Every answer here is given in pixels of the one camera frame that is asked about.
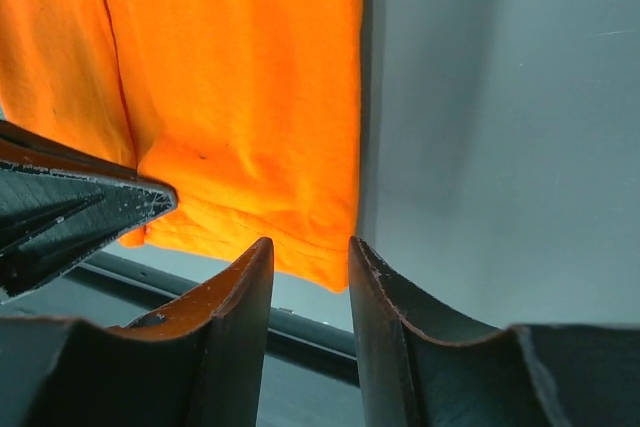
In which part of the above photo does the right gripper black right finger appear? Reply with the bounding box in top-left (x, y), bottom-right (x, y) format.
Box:
top-left (348, 237), bottom-right (639, 426)

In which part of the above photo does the orange t shirt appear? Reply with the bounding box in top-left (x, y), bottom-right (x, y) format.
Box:
top-left (1, 0), bottom-right (363, 293)

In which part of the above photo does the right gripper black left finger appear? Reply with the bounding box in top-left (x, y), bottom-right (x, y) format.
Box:
top-left (1, 237), bottom-right (274, 426)

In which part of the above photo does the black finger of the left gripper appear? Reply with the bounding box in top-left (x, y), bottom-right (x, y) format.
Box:
top-left (1, 121), bottom-right (178, 297)

